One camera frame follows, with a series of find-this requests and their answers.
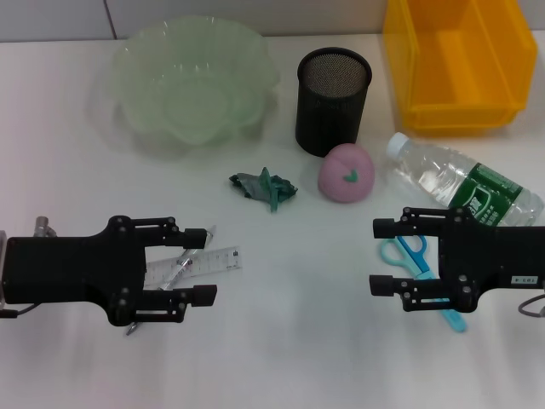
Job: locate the silver ballpoint pen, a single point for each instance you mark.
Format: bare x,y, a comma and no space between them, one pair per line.
181,266

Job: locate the pink peach toy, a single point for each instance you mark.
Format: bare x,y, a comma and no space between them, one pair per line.
345,174

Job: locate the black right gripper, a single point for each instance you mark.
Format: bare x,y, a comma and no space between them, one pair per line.
489,260

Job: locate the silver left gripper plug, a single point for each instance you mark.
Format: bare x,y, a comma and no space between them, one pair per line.
44,226

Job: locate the green glass fruit bowl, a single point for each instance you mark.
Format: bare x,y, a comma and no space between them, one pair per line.
191,93

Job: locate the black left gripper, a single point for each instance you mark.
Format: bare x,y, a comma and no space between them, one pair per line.
64,268

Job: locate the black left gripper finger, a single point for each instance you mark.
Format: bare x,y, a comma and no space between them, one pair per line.
204,295

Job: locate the clear plastic ruler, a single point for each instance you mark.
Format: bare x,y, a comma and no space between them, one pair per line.
217,260

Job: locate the clear bottle green label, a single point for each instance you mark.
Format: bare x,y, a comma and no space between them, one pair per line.
430,170

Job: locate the blue scissors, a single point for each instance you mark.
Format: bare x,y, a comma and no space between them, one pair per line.
415,260

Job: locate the black mesh pen holder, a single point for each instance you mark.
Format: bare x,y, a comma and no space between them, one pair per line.
330,119

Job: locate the yellow plastic bin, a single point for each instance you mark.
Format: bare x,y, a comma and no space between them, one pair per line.
460,106

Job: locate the green plastic wrapper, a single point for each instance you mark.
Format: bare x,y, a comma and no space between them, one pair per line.
259,187

